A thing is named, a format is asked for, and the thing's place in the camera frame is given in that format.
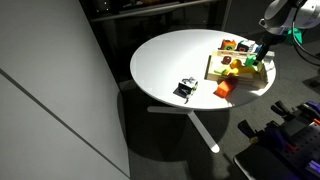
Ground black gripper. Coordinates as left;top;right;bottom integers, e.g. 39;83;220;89
254;33;280;65

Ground yellow banana plush toy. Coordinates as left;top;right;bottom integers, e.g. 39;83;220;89
229;64;258;76

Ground orange yellow ball toy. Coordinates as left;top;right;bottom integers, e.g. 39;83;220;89
230;58;243;70

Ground maroon round plush toy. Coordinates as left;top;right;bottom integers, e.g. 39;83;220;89
221;55;233;65

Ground lime green plush toy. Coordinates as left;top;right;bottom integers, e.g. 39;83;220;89
213;67;231;76

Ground wooden slatted tray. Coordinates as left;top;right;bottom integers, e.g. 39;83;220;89
203;49;269;90

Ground white grey soft cube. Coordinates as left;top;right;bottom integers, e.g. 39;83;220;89
263;50;276;64

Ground green soft cube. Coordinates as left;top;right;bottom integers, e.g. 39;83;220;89
244;54;260;67

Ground black white patterned cube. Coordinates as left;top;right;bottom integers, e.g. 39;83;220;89
235;39;257;54

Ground orange number nine cube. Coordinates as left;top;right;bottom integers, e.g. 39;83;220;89
219;38;237;52

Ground pink foam block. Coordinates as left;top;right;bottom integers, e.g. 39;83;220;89
225;77;240;89

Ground orange foam block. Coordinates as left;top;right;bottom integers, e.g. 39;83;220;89
213;80;234;99

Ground purple clamp orange trigger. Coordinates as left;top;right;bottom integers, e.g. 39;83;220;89
270;99;320;126
237;119;300;152

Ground black white picture cube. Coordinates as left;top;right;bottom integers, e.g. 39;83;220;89
172;76;199;104

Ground white table base legs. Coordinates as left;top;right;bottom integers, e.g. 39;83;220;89
146;105;221;154

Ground black equipment with clamps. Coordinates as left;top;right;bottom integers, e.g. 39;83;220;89
273;121;320;180

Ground teal green wrist mount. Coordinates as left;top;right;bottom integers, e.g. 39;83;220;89
286;27;304;45

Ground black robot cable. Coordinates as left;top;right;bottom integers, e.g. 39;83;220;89
291;13;320;67

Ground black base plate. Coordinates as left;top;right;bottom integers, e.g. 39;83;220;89
233;142;303;180

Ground silver aluminium rail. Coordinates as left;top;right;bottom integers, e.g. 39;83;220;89
304;159;320;178

